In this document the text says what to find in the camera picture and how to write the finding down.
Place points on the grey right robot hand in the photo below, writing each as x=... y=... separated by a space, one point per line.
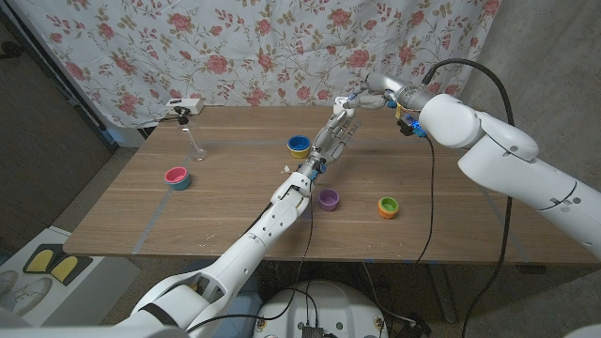
x=394 y=94

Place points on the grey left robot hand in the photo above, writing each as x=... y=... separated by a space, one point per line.
x=333 y=141

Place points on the white airpods case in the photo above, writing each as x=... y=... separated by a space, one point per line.
x=338 y=105

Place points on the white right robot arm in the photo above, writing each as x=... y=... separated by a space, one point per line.
x=507 y=159

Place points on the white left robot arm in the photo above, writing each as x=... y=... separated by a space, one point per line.
x=249 y=249

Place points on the blue plastic cup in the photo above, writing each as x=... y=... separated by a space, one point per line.
x=299 y=142

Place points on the yellow plastic cup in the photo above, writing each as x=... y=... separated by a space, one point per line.
x=299 y=154

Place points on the purple plastic cup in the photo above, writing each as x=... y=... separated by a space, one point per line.
x=328 y=200

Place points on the green plastic cup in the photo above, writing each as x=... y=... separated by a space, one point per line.
x=388 y=204

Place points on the orange plastic cup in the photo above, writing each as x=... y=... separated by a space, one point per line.
x=388 y=215

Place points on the teal plastic cup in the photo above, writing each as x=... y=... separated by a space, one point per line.
x=182 y=185

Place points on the pink plastic cup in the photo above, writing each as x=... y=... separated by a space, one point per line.
x=175 y=174

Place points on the floral print backdrop cloth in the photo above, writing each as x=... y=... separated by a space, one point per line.
x=282 y=47

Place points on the white power strip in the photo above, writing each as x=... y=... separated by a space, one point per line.
x=188 y=105

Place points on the black plug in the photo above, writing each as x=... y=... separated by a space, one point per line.
x=181 y=115

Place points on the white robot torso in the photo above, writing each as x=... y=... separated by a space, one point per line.
x=338 y=305

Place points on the grey table leg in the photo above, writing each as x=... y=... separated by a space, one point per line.
x=441 y=291

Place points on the black power adapter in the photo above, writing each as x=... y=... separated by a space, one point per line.
x=415 y=328

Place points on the white floor mat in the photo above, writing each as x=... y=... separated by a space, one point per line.
x=103 y=286

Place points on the black slipper yellow insole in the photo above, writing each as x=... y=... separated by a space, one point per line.
x=40 y=260
x=66 y=268

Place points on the white sneaker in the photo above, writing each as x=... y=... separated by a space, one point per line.
x=7 y=281
x=30 y=296

